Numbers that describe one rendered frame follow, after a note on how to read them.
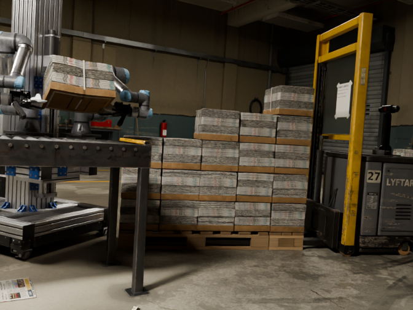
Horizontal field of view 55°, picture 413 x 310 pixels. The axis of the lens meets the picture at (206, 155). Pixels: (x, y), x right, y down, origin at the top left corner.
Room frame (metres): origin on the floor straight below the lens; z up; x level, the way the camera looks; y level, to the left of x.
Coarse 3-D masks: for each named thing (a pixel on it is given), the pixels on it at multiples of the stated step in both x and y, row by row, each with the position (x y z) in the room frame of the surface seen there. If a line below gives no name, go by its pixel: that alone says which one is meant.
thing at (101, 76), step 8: (88, 64) 2.45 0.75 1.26; (96, 64) 2.48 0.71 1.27; (104, 64) 2.51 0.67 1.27; (88, 72) 2.44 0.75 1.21; (96, 72) 2.46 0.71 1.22; (104, 72) 2.49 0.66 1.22; (112, 72) 2.52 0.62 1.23; (96, 80) 2.45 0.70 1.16; (104, 80) 2.48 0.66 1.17; (112, 80) 2.50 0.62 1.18; (96, 88) 2.43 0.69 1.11; (104, 88) 2.46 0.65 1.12; (112, 88) 2.49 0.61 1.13; (96, 96) 2.42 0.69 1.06; (104, 96) 2.44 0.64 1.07; (88, 104) 2.50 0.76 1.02; (96, 104) 2.52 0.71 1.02; (104, 104) 2.54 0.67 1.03; (80, 112) 2.60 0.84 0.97; (88, 112) 2.62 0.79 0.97; (96, 112) 2.64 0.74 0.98
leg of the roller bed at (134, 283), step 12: (144, 168) 2.09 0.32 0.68; (144, 180) 2.09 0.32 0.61; (144, 192) 2.09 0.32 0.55; (144, 204) 2.09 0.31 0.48; (144, 216) 2.09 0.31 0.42; (144, 228) 2.10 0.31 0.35; (144, 240) 2.10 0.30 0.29; (144, 252) 2.10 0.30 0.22; (132, 276) 2.11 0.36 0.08; (132, 288) 2.10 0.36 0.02
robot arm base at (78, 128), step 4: (76, 124) 3.10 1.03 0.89; (80, 124) 3.10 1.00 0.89; (84, 124) 3.11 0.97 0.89; (88, 124) 3.15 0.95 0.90; (76, 128) 3.09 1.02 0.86; (80, 128) 3.09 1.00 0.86; (84, 128) 3.10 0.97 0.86; (88, 128) 3.14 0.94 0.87; (72, 132) 3.10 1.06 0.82; (76, 132) 3.08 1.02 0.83; (80, 132) 3.08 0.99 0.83; (84, 132) 3.10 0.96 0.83; (88, 132) 3.13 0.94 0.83
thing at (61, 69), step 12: (60, 60) 2.36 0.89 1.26; (72, 60) 2.40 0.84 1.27; (48, 72) 2.44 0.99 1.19; (60, 72) 2.34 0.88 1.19; (72, 72) 2.38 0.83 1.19; (48, 84) 2.41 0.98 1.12; (72, 84) 2.35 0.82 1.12; (48, 96) 2.36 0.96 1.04; (60, 96) 2.36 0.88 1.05; (72, 96) 2.37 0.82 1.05; (60, 108) 2.52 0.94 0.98
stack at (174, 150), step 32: (160, 160) 2.90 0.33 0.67; (192, 160) 2.95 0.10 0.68; (224, 160) 3.00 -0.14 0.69; (256, 160) 3.05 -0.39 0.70; (128, 192) 2.86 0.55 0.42; (160, 192) 2.98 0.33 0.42; (192, 192) 2.96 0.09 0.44; (224, 192) 3.00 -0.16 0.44; (256, 192) 3.05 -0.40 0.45; (160, 224) 2.92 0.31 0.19; (192, 224) 2.96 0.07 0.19; (224, 224) 3.01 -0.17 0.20; (256, 224) 3.05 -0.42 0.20
